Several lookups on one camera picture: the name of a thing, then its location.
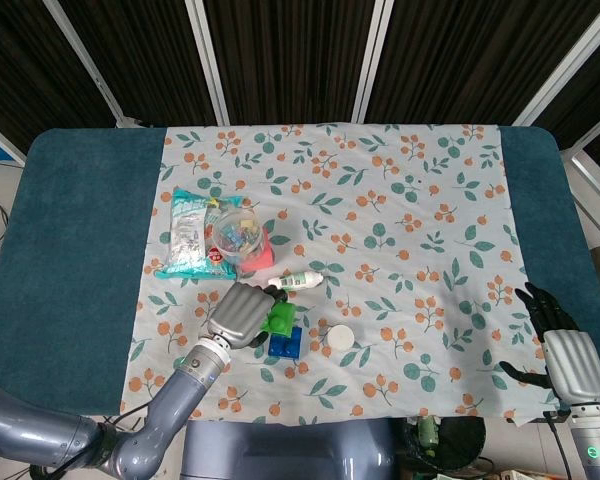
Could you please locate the black bin with bottle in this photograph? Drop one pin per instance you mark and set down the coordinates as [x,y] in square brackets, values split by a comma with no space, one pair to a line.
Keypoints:
[445,442]

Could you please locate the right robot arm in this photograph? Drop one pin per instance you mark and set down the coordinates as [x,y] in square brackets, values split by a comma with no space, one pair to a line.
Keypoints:
[596,440]

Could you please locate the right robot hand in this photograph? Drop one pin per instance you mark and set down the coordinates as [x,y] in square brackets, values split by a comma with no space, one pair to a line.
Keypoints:
[572,357]

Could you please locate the blue toy block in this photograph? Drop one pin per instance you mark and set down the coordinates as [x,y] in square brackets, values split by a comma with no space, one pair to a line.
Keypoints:
[286,344]

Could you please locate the floral tablecloth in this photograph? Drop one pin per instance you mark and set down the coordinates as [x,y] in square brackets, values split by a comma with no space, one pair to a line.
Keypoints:
[330,270]

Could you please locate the clear cup with pink lid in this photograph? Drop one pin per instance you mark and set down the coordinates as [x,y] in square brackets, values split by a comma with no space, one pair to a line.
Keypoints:
[242,237]

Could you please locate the teal snack bag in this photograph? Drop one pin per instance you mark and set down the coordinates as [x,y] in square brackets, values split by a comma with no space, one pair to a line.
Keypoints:
[195,237]

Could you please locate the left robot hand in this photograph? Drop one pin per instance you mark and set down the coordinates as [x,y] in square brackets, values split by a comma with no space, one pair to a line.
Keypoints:
[240,312]

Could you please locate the white round cap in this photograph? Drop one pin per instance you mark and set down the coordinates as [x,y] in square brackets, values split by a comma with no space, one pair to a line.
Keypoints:
[340,337]

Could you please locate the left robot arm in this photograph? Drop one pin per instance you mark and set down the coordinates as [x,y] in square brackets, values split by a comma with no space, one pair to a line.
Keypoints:
[145,415]

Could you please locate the robot torso base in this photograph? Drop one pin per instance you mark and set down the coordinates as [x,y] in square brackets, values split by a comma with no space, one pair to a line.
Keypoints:
[290,450]

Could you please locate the blue table cover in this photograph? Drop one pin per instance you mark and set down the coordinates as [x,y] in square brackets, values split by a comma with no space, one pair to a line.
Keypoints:
[70,260]

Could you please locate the small white bottle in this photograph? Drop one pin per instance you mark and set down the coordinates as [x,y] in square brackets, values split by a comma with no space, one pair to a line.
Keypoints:
[296,281]

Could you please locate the green toy block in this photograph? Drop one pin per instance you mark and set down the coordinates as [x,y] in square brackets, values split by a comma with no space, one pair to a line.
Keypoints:
[281,320]

